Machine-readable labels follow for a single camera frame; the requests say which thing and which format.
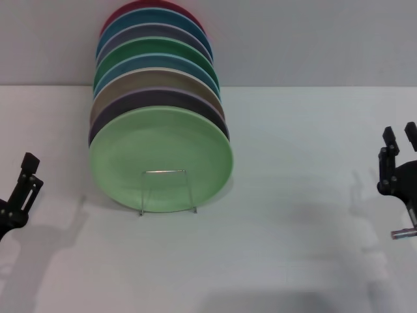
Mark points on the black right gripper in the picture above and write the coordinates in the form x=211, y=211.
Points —
x=407, y=182

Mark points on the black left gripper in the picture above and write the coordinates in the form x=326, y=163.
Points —
x=8, y=221

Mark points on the light green plate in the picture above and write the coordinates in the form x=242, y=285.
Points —
x=159, y=153

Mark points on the lilac plate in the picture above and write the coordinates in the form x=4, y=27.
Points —
x=156, y=98

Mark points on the beige plate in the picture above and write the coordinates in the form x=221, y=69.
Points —
x=153, y=78

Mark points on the light blue plate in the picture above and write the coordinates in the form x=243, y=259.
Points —
x=150, y=62

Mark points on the dark green plate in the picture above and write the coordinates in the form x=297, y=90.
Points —
x=153, y=45

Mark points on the grey purple plate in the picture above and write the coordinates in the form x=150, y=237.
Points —
x=153, y=31

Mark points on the teal blue plate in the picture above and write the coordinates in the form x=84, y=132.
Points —
x=153, y=16

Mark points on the red plate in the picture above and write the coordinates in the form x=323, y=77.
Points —
x=146, y=4

